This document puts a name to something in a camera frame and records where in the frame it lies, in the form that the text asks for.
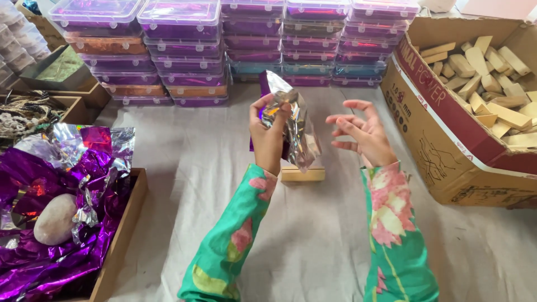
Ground person's left hand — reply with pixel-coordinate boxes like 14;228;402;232
249;93;293;177

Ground person's right hand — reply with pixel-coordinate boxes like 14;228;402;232
326;99;397;169

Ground silver purple foil sheet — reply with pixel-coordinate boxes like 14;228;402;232
249;70;323;174

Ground small wooden block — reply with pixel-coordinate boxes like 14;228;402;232
281;166;326;183

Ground brown cardboard carton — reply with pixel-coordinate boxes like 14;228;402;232
379;16;537;209

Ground stacks of clear plastic boxes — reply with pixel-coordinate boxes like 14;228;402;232
48;0;421;108

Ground white table cloth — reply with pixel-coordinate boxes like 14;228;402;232
93;83;537;302

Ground pile of wooden blocks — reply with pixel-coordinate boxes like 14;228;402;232
420;36;537;148

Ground white object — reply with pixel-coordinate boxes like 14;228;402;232
417;0;458;13

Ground pink paper sheet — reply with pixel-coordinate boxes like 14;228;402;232
455;0;537;22

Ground heap of purple foil sheets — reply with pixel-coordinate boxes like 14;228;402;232
0;123;136;302

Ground cardboard box with green sheet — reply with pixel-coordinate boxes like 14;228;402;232
18;45;110;109

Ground pale pink stone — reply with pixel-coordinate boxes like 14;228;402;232
33;193;79;246

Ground stack of empty clear boxes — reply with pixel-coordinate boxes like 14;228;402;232
0;0;52;86

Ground wooden tray of braided cords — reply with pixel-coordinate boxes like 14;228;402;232
0;90;90;141

